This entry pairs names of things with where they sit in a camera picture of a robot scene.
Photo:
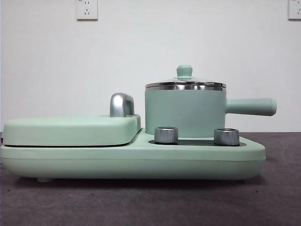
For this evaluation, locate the white wall socket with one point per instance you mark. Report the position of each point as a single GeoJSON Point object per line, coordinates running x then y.
{"type": "Point", "coordinates": [87, 10]}
{"type": "Point", "coordinates": [295, 9]}

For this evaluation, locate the silver control knob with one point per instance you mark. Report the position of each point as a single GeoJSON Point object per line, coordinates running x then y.
{"type": "Point", "coordinates": [226, 136]}
{"type": "Point", "coordinates": [165, 134]}

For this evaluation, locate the glass pot lid green knob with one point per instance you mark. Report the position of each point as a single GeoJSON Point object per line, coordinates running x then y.
{"type": "Point", "coordinates": [184, 70]}

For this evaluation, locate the green breakfast machine base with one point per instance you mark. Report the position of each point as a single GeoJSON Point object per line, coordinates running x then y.
{"type": "Point", "coordinates": [141, 162]}

